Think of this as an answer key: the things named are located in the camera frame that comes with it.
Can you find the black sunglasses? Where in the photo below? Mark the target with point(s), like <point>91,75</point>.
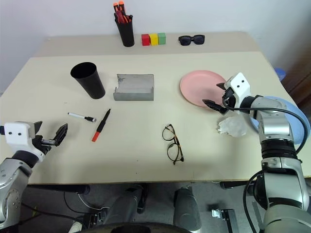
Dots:
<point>185,40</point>

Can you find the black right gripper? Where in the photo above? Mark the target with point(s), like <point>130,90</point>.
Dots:
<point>229,98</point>

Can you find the metal bracket with black plate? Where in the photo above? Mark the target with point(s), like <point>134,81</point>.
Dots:
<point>224,216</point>

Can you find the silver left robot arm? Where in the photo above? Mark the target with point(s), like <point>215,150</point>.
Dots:
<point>12,179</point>

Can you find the black pen holder cup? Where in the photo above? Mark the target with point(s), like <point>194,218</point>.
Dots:
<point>126,34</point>

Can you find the brown wooden furniture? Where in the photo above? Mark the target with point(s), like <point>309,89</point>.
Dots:
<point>300,82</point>

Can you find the light blue round plate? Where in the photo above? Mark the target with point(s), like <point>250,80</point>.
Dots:
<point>296,114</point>

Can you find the grey padded leg shape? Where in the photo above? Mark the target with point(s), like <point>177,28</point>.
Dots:
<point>124,206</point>

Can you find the tortoiseshell round eyeglasses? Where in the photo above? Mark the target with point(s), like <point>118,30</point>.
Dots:
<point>180,150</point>

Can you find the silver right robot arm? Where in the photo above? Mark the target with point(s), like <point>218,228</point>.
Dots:
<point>279,184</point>

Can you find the crumpled clear plastic wrap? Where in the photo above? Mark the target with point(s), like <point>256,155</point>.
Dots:
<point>232,126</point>

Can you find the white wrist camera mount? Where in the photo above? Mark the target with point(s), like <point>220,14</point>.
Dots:
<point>239,86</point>
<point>18,136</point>

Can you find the white marker with black cap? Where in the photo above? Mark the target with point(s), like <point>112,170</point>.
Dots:
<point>77,116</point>

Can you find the black table frame bar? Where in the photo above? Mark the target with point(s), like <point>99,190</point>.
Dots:
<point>58,188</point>
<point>233,185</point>

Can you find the empty black plastic cup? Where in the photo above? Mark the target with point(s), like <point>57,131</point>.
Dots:
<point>91,82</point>

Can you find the pink round plate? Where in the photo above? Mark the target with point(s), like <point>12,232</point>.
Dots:
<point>199,85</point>

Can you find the orange-tipped pen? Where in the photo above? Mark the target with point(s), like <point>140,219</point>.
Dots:
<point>121,4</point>
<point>115,6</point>

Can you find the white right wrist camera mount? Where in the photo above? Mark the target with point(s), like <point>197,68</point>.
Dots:
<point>239,86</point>

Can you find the blue round container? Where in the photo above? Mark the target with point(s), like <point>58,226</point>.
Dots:
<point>281,74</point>

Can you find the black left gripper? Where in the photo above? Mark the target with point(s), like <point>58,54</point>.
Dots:
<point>41,145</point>

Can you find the green block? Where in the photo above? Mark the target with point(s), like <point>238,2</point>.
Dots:
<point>161,38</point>

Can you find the dark grey rounded cylinder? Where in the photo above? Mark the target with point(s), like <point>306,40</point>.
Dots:
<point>187,208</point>

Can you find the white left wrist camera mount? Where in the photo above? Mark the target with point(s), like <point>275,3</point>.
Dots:
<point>18,136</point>

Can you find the red block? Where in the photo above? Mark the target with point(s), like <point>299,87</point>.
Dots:
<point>145,40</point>

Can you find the black pen with red cap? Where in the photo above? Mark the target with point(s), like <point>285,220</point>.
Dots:
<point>102,123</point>

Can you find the dark rounded base shape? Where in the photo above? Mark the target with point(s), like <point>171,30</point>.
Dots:
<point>136,228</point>

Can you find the yellow block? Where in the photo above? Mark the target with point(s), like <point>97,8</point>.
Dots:
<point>153,39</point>

